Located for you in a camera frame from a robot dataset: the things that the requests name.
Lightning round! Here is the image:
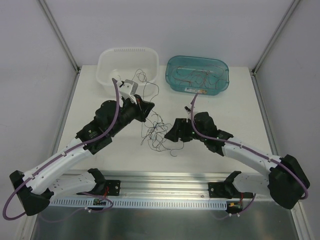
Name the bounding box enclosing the brown wire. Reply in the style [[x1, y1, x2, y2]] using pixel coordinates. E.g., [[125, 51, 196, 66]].
[[168, 63, 230, 91]]

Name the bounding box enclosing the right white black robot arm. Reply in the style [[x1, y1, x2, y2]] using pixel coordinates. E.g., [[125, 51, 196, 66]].
[[165, 112, 310, 210]]

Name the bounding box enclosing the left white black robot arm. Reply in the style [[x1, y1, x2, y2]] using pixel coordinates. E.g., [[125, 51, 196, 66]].
[[9, 94, 155, 216]]

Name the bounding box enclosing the label sticker on bin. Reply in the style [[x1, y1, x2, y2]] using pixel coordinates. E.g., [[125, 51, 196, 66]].
[[184, 87, 207, 95]]

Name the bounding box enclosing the white plastic tub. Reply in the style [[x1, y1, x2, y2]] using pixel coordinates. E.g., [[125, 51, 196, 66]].
[[95, 47, 160, 97]]

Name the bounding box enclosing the teal transparent plastic bin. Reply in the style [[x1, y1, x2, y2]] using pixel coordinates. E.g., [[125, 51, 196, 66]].
[[165, 55, 230, 96]]

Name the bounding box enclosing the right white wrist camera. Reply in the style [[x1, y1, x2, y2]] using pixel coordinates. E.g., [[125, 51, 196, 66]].
[[184, 106, 191, 115]]

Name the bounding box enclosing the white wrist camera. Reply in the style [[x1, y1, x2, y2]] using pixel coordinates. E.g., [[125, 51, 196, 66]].
[[184, 106, 191, 115], [119, 79, 139, 104]]

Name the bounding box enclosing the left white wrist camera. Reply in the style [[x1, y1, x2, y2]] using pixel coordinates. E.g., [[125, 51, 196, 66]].
[[119, 79, 139, 104]]

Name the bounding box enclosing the aluminium mounting rail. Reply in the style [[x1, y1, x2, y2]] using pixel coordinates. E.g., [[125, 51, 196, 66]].
[[49, 169, 300, 202]]

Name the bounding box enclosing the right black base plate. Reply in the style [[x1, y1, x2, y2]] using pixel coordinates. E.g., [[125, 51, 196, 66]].
[[207, 182, 254, 199]]

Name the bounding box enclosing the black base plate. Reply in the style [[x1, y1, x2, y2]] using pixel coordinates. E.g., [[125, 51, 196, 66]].
[[102, 179, 121, 197], [207, 182, 254, 199]]

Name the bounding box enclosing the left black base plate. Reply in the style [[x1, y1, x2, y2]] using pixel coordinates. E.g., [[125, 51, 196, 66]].
[[102, 179, 121, 197]]

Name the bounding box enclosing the white slotted cable duct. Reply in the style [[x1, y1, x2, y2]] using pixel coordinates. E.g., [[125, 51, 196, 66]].
[[50, 197, 227, 211]]

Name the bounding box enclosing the right aluminium frame post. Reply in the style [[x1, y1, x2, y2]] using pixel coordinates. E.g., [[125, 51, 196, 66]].
[[251, 0, 302, 76]]

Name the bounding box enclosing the aluminium frame post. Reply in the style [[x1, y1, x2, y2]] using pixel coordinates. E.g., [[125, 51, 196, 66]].
[[36, 0, 81, 73], [251, 0, 302, 76]]

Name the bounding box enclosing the left aluminium frame post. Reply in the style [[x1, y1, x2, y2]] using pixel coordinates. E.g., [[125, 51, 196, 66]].
[[36, 0, 81, 73]]

